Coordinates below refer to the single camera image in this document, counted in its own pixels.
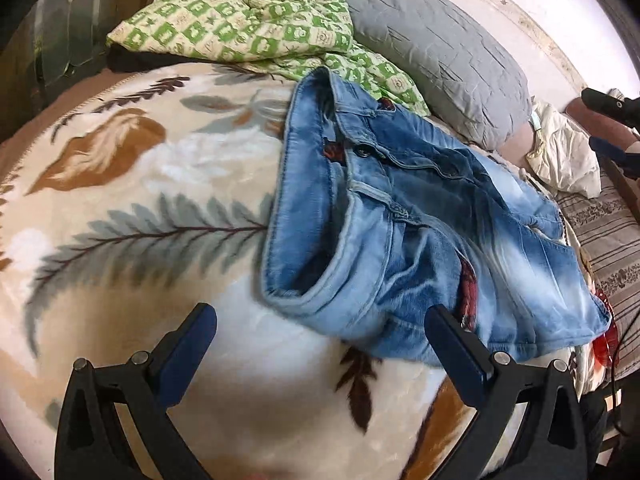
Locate striped patterned bed sheet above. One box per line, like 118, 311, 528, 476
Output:
555, 170, 640, 376

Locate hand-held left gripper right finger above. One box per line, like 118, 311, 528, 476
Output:
424, 304, 587, 480

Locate grey quilted pillow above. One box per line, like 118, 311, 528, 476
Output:
344, 0, 533, 152

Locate leaf print fleece blanket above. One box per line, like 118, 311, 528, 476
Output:
0, 60, 581, 480

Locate black cable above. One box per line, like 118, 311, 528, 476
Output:
609, 327, 640, 438

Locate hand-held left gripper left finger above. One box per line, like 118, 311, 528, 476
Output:
54, 303, 218, 480

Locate wooden cabinet with glass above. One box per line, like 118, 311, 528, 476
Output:
0, 0, 163, 141

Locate green checkered quilt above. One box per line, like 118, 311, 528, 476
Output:
106, 0, 431, 117

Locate red plastic object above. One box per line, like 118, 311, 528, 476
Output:
595, 289, 620, 368

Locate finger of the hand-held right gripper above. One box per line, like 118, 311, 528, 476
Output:
581, 87, 640, 129
588, 134, 640, 179

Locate blue denim pants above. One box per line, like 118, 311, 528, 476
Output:
261, 67, 613, 366

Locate pink pillow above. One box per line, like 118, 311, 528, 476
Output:
500, 125, 538, 171

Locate cream quilted cloth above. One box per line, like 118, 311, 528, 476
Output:
525, 100, 603, 198

